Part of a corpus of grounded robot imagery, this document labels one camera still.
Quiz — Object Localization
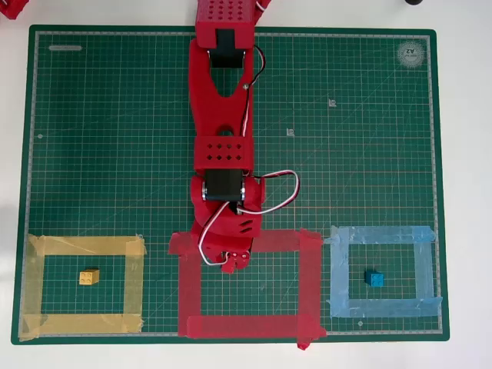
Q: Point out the blue toy brick cube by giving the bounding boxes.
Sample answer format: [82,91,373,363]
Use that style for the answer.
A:
[364,269,386,288]

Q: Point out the blue tape square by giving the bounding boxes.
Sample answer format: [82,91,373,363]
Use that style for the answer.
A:
[324,224,444,319]

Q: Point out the yellow toy brick cube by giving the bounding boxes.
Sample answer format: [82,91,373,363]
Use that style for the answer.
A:
[78,268,101,286]

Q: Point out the red leader arm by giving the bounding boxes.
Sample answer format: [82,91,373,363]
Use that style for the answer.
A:
[0,0,31,20]

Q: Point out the red tape square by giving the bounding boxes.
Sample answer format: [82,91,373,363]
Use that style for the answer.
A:
[168,227,327,351]

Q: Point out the yellow tape square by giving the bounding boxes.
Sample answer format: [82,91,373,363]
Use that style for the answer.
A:
[18,233,148,342]

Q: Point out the white servo cable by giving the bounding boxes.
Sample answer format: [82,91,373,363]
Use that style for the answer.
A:
[198,202,232,267]
[235,170,301,216]
[240,45,267,140]

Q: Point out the green cutting mat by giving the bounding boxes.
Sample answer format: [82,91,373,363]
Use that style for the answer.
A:
[10,25,450,346]

